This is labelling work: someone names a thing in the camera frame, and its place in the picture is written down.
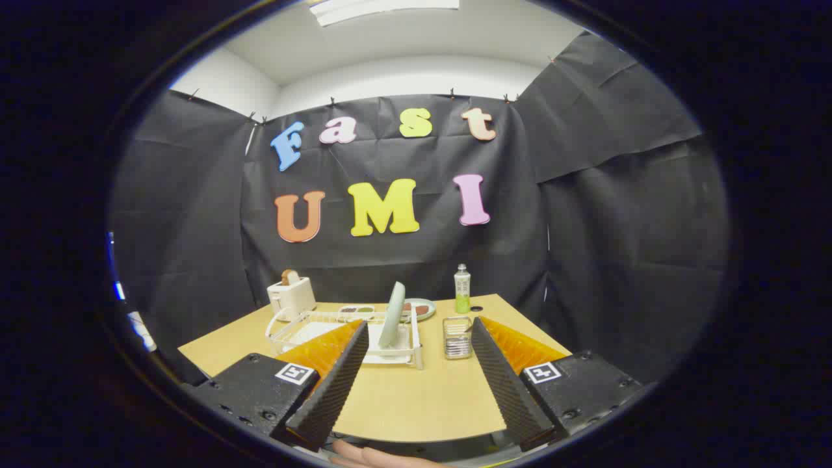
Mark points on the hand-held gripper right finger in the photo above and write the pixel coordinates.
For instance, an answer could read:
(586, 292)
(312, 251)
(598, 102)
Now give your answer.
(510, 390)

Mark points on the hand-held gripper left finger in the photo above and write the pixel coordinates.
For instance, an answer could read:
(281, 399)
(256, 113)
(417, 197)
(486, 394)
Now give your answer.
(328, 396)

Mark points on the pale green plate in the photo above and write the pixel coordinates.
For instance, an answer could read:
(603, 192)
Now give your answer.
(392, 315)

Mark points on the small plate with food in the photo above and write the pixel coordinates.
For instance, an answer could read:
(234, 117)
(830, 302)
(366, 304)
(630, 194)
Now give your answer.
(422, 309)

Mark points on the white toaster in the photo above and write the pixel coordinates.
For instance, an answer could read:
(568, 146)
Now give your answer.
(292, 299)

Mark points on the green label drink bottle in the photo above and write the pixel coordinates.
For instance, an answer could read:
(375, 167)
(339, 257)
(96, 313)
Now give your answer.
(462, 292)

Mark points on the toast slice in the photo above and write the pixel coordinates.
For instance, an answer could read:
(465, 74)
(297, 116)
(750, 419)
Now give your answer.
(290, 277)

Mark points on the black backdrop cloth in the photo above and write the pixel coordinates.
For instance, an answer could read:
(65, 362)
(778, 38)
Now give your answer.
(585, 227)

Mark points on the ceiling light panel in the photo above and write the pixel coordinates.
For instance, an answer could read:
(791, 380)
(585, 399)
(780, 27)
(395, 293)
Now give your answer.
(383, 8)

